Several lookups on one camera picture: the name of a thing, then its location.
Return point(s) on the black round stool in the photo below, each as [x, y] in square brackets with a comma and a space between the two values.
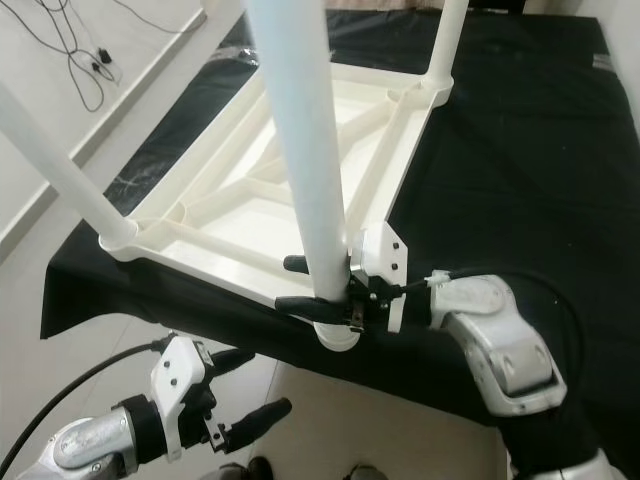
[500, 5]

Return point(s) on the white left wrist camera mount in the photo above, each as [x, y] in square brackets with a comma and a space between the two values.
[175, 375]

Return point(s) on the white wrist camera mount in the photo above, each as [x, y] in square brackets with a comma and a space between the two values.
[175, 375]
[380, 255]

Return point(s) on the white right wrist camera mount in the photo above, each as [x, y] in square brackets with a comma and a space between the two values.
[380, 255]

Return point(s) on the black plug adapter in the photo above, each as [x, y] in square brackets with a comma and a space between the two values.
[103, 58]

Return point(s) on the dark robot left foot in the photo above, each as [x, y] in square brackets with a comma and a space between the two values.
[245, 468]

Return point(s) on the beige skirted side table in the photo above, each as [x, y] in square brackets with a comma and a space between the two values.
[390, 5]

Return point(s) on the clear tape patch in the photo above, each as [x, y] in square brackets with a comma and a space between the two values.
[240, 55]
[135, 182]

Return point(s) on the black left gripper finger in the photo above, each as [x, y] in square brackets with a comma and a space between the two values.
[232, 360]
[260, 420]

